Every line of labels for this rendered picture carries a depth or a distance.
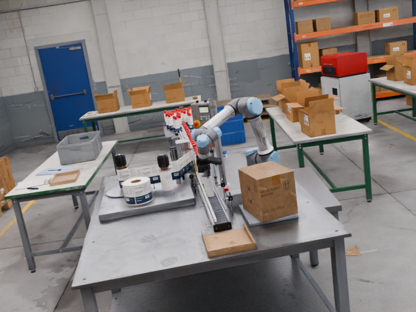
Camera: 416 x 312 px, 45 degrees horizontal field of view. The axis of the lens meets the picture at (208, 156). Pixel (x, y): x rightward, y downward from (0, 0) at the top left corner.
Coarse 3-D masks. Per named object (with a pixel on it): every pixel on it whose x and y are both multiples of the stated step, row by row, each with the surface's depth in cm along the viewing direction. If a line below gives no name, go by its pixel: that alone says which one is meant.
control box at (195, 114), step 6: (192, 108) 372; (198, 108) 369; (216, 108) 372; (192, 114) 373; (198, 114) 371; (204, 114) 368; (210, 114) 366; (198, 120) 372; (204, 120) 370; (198, 126) 374
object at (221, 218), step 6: (210, 198) 341; (216, 198) 340; (210, 204) 329; (216, 204) 328; (216, 210) 317; (222, 210) 315; (216, 216) 307; (222, 216) 306; (216, 222) 298; (222, 222) 296
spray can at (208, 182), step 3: (210, 174) 340; (204, 177) 340; (210, 177) 340; (207, 180) 339; (210, 180) 340; (207, 183) 340; (210, 183) 340; (207, 186) 341; (210, 186) 341; (207, 189) 341; (210, 189) 341; (213, 189) 343; (207, 192) 342; (210, 192) 341; (213, 192) 343; (207, 195) 343; (210, 195) 342; (213, 195) 343
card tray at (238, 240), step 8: (224, 232) 293; (232, 232) 292; (240, 232) 290; (248, 232) 282; (208, 240) 285; (216, 240) 284; (224, 240) 282; (232, 240) 281; (240, 240) 279; (248, 240) 278; (208, 248) 275; (216, 248) 274; (224, 248) 264; (232, 248) 265; (240, 248) 266; (248, 248) 266; (208, 256) 266
